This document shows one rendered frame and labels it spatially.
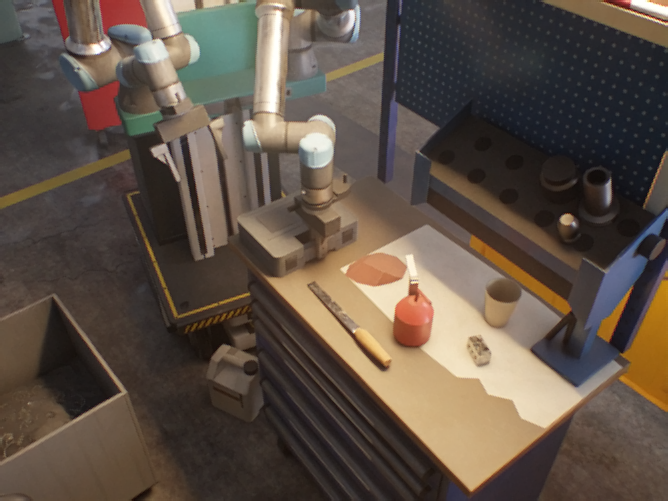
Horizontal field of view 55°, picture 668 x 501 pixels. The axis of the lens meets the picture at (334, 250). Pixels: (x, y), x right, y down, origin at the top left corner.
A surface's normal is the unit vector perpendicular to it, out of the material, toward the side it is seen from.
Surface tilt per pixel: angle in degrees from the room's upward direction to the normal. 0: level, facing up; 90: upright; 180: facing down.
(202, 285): 0
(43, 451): 90
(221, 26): 90
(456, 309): 0
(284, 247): 0
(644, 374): 90
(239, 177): 90
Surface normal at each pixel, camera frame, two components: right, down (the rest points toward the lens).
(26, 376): 0.64, 0.50
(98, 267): 0.00, -0.75
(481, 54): -0.80, 0.39
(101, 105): 0.36, 0.61
